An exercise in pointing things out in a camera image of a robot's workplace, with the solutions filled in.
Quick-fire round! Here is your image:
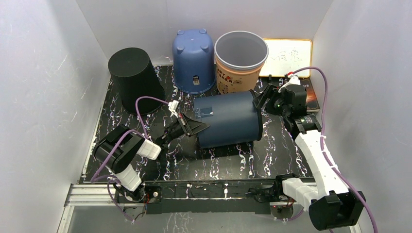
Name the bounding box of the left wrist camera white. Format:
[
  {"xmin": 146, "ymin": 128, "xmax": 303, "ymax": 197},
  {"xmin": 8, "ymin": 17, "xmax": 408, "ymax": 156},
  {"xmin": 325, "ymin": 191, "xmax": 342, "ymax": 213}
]
[{"xmin": 168, "ymin": 100, "xmax": 179, "ymax": 117}]

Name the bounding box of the Three Days To See book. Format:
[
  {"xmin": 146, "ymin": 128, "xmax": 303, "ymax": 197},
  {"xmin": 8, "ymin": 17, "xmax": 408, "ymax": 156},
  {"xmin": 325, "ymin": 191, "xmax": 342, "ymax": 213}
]
[{"xmin": 300, "ymin": 78, "xmax": 320, "ymax": 112}]

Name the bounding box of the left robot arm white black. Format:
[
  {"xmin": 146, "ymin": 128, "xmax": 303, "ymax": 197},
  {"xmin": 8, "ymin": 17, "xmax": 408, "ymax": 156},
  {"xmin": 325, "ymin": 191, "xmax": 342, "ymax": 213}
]
[{"xmin": 92, "ymin": 114, "xmax": 210, "ymax": 202}]

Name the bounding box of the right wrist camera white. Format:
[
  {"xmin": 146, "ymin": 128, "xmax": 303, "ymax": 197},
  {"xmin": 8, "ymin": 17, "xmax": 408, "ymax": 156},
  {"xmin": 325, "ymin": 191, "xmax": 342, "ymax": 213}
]
[{"xmin": 278, "ymin": 73, "xmax": 301, "ymax": 93}]

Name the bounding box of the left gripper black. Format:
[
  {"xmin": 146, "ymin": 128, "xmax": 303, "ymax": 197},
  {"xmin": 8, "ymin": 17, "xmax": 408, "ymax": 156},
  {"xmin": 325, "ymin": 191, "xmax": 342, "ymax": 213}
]
[{"xmin": 161, "ymin": 113, "xmax": 210, "ymax": 146}]

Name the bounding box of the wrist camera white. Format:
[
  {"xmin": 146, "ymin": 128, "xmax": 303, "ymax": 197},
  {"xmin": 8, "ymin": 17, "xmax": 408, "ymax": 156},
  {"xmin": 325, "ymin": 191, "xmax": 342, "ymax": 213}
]
[
  {"xmin": 278, "ymin": 73, "xmax": 301, "ymax": 93},
  {"xmin": 168, "ymin": 100, "xmax": 179, "ymax": 117}
]

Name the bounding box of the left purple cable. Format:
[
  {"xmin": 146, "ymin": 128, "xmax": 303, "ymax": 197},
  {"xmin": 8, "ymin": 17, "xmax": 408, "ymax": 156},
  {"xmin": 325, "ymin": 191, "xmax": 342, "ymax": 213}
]
[{"xmin": 90, "ymin": 96, "xmax": 171, "ymax": 222}]

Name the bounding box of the light blue plastic bucket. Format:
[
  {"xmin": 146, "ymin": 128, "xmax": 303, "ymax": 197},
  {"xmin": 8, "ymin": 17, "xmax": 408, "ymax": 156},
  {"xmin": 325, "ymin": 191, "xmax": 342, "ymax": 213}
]
[{"xmin": 172, "ymin": 29, "xmax": 216, "ymax": 94}]

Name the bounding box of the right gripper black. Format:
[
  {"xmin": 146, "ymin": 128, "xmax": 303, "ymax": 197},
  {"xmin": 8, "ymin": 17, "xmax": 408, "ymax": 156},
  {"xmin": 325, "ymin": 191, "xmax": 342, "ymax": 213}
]
[{"xmin": 253, "ymin": 84, "xmax": 290, "ymax": 117}]

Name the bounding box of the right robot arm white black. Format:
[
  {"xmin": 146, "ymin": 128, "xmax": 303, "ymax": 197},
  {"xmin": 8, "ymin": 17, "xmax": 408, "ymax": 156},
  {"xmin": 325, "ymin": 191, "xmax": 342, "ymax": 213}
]
[{"xmin": 253, "ymin": 84, "xmax": 365, "ymax": 231}]

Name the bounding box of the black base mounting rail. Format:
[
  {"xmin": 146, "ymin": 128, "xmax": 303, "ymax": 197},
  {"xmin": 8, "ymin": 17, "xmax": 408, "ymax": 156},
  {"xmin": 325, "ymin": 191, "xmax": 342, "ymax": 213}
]
[{"xmin": 145, "ymin": 179, "xmax": 300, "ymax": 215}]

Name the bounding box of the small whiteboard yellow frame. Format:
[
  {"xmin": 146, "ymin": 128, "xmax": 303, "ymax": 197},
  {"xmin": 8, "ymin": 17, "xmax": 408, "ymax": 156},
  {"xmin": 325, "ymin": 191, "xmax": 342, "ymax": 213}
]
[{"xmin": 259, "ymin": 38, "xmax": 312, "ymax": 77}]

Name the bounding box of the black ribbed plastic bucket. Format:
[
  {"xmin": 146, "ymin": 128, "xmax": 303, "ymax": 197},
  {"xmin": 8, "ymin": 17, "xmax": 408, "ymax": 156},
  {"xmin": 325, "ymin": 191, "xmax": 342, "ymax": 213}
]
[{"xmin": 108, "ymin": 47, "xmax": 165, "ymax": 115}]

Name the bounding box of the large dark blue bucket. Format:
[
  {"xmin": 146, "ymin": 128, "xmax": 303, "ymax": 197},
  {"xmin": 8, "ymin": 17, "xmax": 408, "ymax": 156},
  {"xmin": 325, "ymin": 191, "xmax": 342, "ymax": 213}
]
[{"xmin": 193, "ymin": 90, "xmax": 263, "ymax": 149}]

